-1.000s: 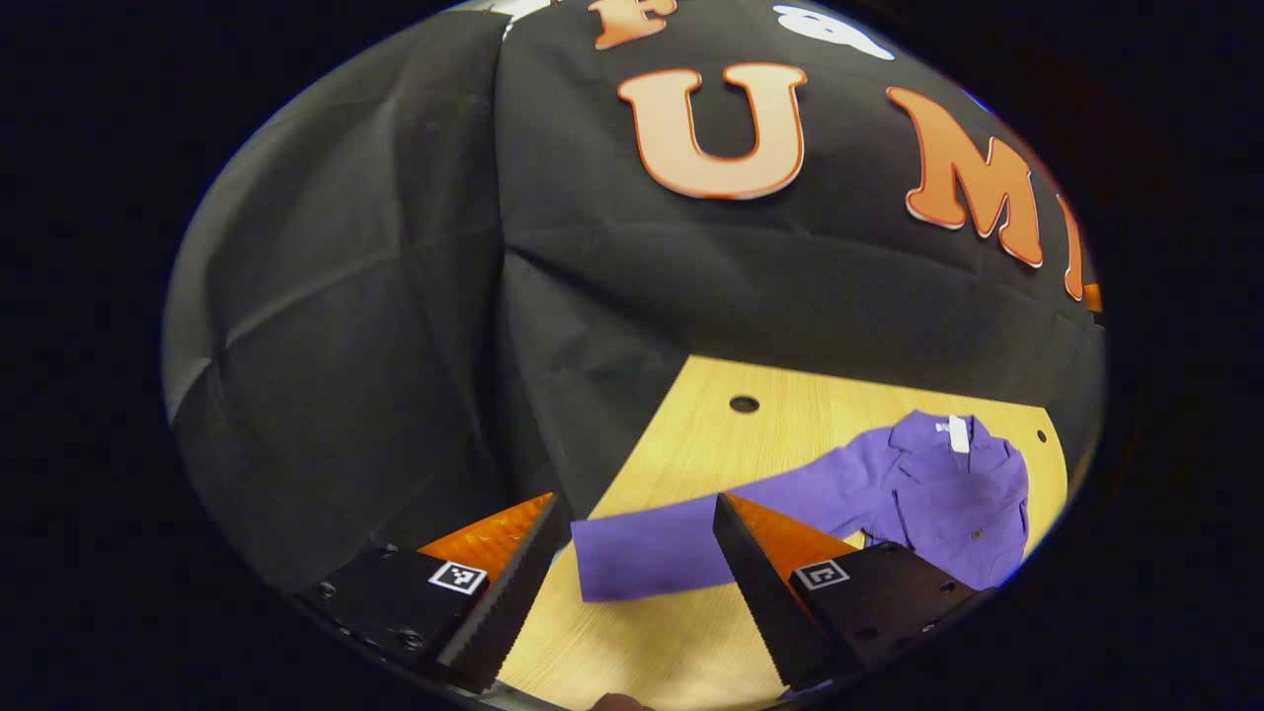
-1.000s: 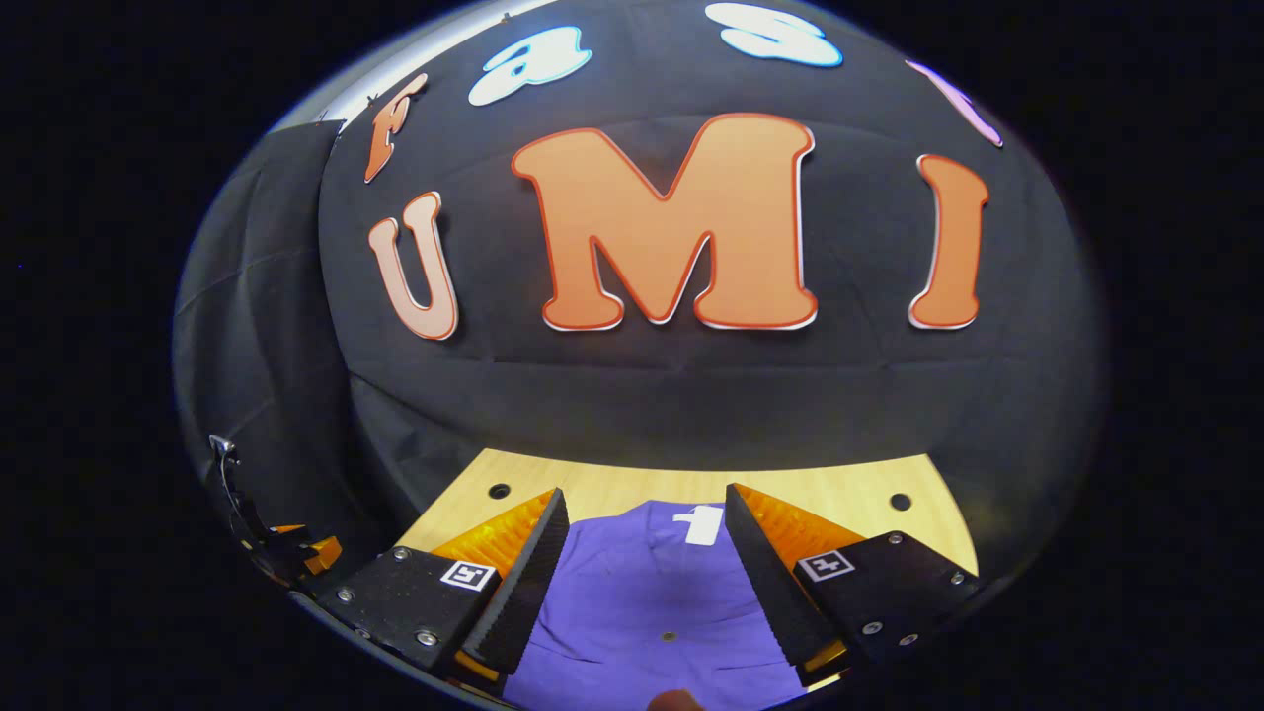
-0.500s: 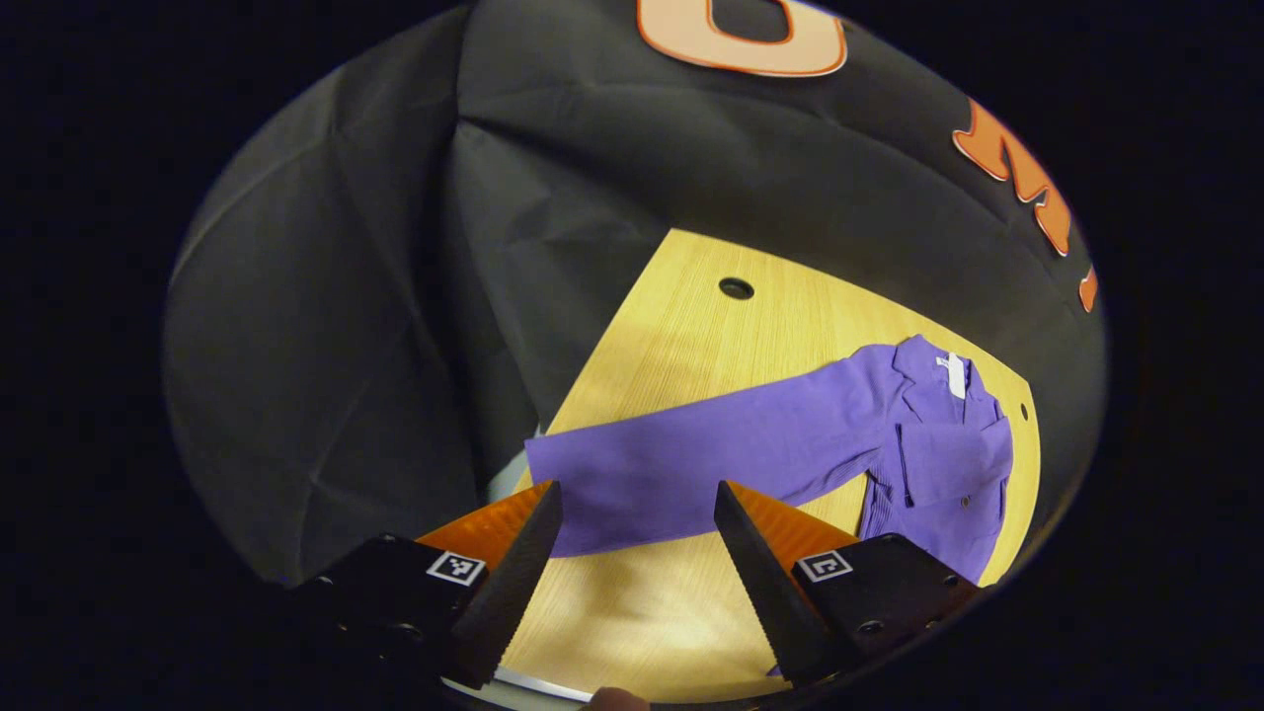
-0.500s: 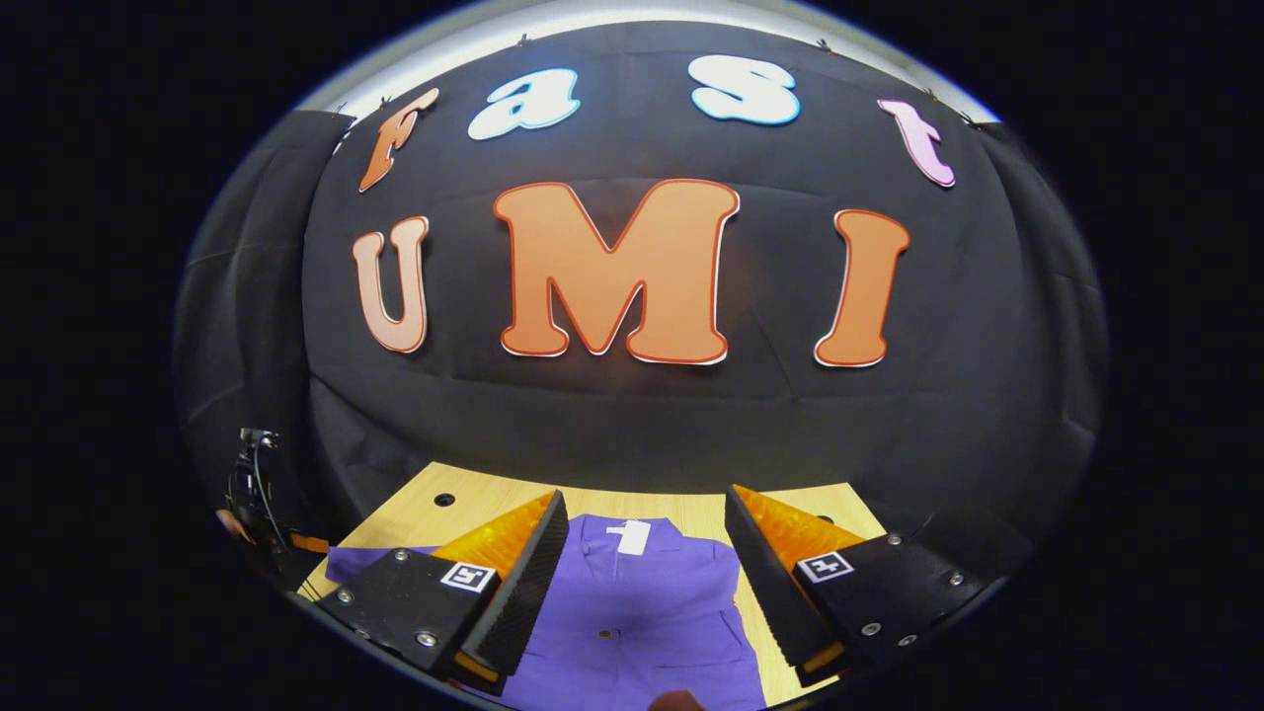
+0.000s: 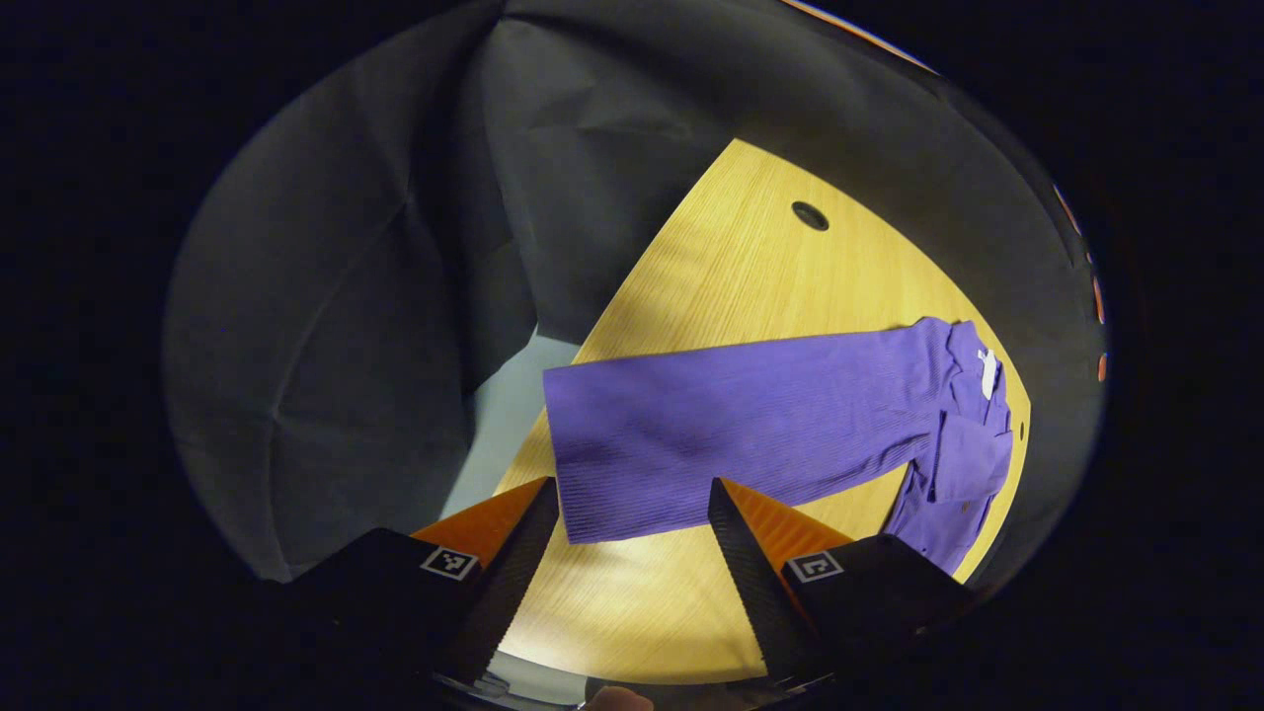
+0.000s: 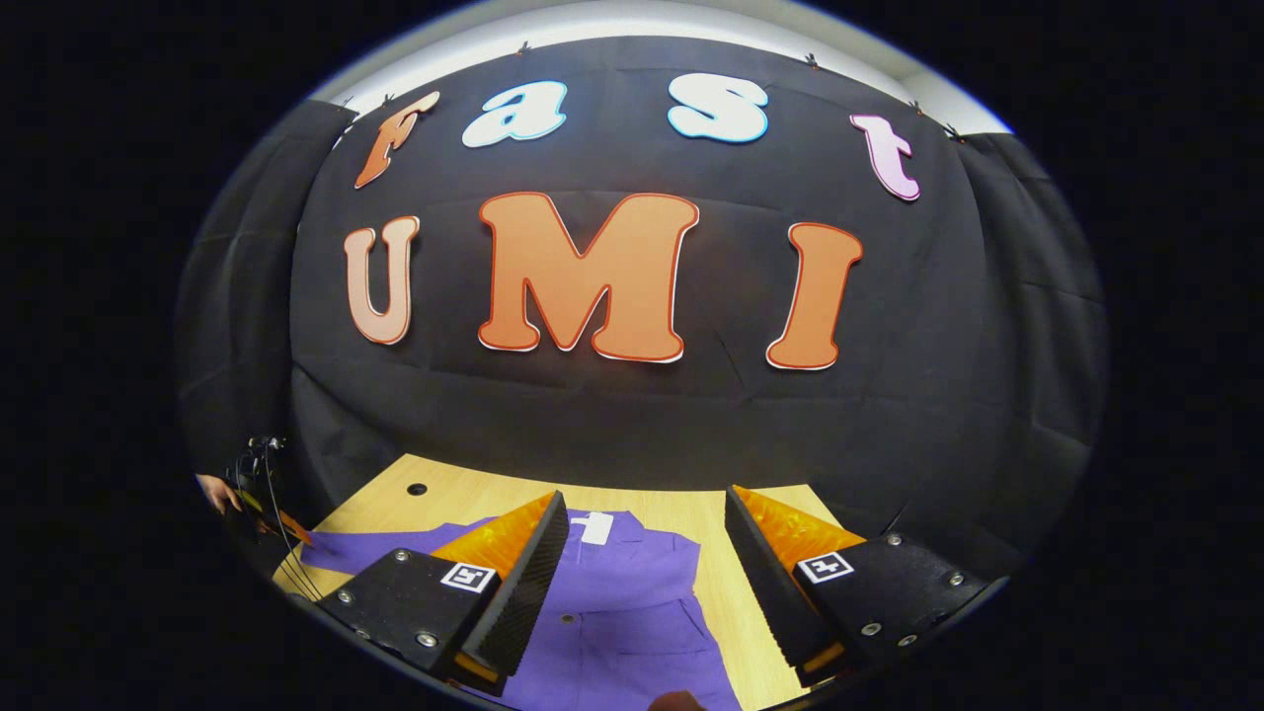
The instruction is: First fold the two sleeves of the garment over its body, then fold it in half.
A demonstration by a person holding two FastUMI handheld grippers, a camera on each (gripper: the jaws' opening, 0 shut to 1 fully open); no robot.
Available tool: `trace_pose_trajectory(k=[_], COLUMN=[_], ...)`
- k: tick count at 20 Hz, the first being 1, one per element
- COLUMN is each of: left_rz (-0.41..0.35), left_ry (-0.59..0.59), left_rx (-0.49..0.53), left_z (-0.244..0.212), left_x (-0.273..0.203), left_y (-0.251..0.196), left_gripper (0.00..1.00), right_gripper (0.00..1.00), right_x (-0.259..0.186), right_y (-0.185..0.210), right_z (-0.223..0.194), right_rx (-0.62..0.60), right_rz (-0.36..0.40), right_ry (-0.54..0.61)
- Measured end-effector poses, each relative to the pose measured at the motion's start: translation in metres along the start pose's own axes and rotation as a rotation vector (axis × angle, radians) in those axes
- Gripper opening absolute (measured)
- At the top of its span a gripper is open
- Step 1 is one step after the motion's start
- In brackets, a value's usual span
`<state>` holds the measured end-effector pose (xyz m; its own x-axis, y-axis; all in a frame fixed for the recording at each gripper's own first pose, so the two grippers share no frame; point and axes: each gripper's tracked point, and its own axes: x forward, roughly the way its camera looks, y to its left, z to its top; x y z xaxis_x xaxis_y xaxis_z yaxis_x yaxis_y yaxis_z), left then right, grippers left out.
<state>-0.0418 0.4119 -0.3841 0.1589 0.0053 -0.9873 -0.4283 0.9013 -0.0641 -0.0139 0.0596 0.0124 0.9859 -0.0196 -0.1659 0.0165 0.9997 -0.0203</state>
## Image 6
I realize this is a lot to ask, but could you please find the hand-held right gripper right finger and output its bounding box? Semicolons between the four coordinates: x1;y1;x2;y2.
724;484;1008;690

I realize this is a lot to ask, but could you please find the purple shirt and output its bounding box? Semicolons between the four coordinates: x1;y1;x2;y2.
299;509;742;711

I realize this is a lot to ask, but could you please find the black backdrop cloth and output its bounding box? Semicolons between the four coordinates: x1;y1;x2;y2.
176;37;1109;584

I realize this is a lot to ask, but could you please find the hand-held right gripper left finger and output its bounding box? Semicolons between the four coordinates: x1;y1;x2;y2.
316;491;571;697

